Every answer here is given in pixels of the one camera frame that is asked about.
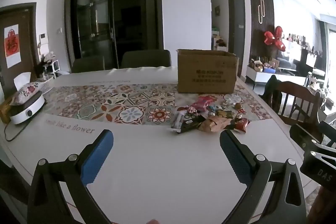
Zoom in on black piano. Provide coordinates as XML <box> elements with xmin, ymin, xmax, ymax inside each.
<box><xmin>300</xmin><ymin>49</ymin><xmax>324</xmax><ymax>75</ymax></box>

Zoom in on person's right forearm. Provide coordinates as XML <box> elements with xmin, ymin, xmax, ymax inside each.
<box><xmin>312</xmin><ymin>184</ymin><xmax>336</xmax><ymax>224</ymax></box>

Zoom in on red snack packet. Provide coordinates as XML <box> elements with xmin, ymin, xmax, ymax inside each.
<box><xmin>231</xmin><ymin>119</ymin><xmax>251</xmax><ymax>133</ymax></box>

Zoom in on white clip wall decoration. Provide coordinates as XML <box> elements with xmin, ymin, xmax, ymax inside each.
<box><xmin>257</xmin><ymin>0</ymin><xmax>266</xmax><ymax>24</ymax></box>

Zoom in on dark upholstered chair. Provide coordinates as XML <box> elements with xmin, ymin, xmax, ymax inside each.
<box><xmin>121</xmin><ymin>50</ymin><xmax>172</xmax><ymax>69</ymax></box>
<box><xmin>72</xmin><ymin>55</ymin><xmax>105</xmax><ymax>73</ymax></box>

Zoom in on olive snack packet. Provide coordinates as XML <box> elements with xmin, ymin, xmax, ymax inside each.
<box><xmin>214</xmin><ymin>110</ymin><xmax>234</xmax><ymax>119</ymax></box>

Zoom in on floral patterned tablecloth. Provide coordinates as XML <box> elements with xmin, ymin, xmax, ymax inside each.
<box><xmin>0</xmin><ymin>67</ymin><xmax>323</xmax><ymax>224</ymax></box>

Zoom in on dark slatted wall panel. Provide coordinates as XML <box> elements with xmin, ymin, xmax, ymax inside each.
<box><xmin>248</xmin><ymin>0</ymin><xmax>275</xmax><ymax>73</ymax></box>

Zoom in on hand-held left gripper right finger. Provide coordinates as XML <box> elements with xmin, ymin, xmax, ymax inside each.
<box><xmin>219</xmin><ymin>130</ymin><xmax>307</xmax><ymax>224</ymax></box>

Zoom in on brown paper snack packet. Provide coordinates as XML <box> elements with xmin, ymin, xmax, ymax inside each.
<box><xmin>198</xmin><ymin>117</ymin><xmax>234</xmax><ymax>133</ymax></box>

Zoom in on dark cloth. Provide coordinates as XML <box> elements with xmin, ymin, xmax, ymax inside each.
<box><xmin>262</xmin><ymin>75</ymin><xmax>283</xmax><ymax>109</ymax></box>

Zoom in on brown cardboard box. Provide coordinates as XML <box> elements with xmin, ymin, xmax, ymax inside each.
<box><xmin>177</xmin><ymin>49</ymin><xmax>240</xmax><ymax>94</ymax></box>

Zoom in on row of bottles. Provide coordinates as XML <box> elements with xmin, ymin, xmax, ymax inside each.
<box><xmin>284</xmin><ymin>32</ymin><xmax>316</xmax><ymax>49</ymax></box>

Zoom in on wooden chair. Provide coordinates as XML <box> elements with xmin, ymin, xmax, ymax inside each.
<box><xmin>265</xmin><ymin>77</ymin><xmax>325</xmax><ymax>141</ymax></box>

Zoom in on dark green snack packet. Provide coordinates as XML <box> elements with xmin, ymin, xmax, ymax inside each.
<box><xmin>180</xmin><ymin>113</ymin><xmax>206</xmax><ymax>133</ymax></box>

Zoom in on pink snack packet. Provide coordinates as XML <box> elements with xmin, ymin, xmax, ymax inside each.
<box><xmin>189</xmin><ymin>95</ymin><xmax>219</xmax><ymax>112</ymax></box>

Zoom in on red balloons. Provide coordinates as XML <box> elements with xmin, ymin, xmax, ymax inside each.
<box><xmin>264</xmin><ymin>26</ymin><xmax>286</xmax><ymax>52</ymax></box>

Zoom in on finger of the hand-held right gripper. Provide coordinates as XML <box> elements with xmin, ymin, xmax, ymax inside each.
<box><xmin>289</xmin><ymin>124</ymin><xmax>326</xmax><ymax>148</ymax></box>
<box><xmin>317</xmin><ymin>120</ymin><xmax>336</xmax><ymax>148</ymax></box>

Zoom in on white electric cooker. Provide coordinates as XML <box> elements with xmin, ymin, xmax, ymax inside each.
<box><xmin>9</xmin><ymin>92</ymin><xmax>47</xmax><ymax>125</ymax></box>

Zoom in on white television cabinet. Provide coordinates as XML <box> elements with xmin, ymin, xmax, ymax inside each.
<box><xmin>246</xmin><ymin>64</ymin><xmax>310</xmax><ymax>91</ymax></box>

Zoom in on grey interior door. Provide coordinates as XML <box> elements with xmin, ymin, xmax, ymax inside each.
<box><xmin>228</xmin><ymin>0</ymin><xmax>246</xmax><ymax>78</ymax></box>

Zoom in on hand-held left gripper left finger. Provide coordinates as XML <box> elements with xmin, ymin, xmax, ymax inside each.
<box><xmin>27</xmin><ymin>129</ymin><xmax>114</xmax><ymax>224</ymax></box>

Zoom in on floral cushion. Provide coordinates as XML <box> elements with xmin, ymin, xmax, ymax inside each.
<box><xmin>10</xmin><ymin>82</ymin><xmax>42</xmax><ymax>105</ymax></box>

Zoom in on brown entrance door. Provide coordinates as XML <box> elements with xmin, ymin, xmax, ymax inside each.
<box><xmin>0</xmin><ymin>2</ymin><xmax>38</xmax><ymax>100</ymax></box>

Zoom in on red paper door poster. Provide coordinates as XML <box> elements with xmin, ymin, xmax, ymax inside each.
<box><xmin>4</xmin><ymin>24</ymin><xmax>21</xmax><ymax>68</ymax></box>

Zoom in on white corridor shelf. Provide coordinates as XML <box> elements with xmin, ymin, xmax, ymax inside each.
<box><xmin>211</xmin><ymin>27</ymin><xmax>228</xmax><ymax>52</ymax></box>

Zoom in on white stick snack packet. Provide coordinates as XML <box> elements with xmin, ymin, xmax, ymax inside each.
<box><xmin>167</xmin><ymin>112</ymin><xmax>186</xmax><ymax>133</ymax></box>

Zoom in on black power cable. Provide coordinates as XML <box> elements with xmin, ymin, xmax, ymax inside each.
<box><xmin>4</xmin><ymin>119</ymin><xmax>27</xmax><ymax>142</ymax></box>

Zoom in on white shelf unit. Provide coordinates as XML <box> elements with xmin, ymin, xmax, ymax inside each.
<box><xmin>52</xmin><ymin>59</ymin><xmax>70</xmax><ymax>79</ymax></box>

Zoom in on white plastic basket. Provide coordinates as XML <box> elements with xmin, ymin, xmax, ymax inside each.
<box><xmin>36</xmin><ymin>75</ymin><xmax>54</xmax><ymax>94</ymax></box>

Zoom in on dark sliding glass door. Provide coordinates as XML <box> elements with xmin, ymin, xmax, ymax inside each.
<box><xmin>65</xmin><ymin>0</ymin><xmax>164</xmax><ymax>69</ymax></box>

